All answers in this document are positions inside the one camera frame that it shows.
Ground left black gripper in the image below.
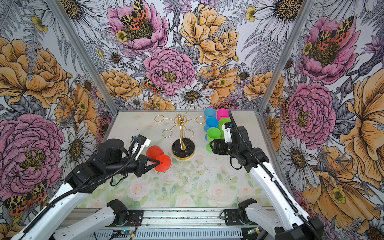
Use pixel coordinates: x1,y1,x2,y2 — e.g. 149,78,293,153
106,154,160,178

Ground red wine glass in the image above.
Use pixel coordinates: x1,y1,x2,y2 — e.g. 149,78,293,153
146,146,172,173

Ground green wine glass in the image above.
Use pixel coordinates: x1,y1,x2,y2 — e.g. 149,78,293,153
206,128,221,153
219,118,231,139

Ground blue wine glass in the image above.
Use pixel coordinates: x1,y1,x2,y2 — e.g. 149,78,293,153
204,108,217,119
204,118,219,135

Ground pink wine glass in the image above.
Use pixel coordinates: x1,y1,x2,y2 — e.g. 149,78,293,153
217,109,229,120

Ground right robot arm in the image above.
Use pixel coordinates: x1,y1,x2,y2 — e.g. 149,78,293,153
210,113,324,240

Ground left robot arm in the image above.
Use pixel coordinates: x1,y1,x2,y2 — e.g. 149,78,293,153
12,135,160,240

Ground small green circuit board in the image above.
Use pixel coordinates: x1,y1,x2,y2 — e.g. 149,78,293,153
111,229,137,239

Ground white vent grille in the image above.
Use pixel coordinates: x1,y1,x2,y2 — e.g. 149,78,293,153
65,229,244,240

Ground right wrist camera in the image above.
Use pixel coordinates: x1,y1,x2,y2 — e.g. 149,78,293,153
222,122,232,143

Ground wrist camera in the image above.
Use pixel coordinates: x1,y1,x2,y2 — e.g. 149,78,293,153
131,135,151,161
222,122,232,143

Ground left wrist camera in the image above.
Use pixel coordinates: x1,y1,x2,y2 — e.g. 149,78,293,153
131,135,151,161

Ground gold wire wine glass rack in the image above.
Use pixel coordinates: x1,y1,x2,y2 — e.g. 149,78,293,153
154,104,206,161

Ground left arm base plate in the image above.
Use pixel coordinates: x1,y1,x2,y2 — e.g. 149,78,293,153
109,210,144,227

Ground aluminium front rail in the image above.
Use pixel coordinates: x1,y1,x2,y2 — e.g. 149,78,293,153
55,206,313,230

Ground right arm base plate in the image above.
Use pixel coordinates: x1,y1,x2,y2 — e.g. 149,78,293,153
220,209,257,226

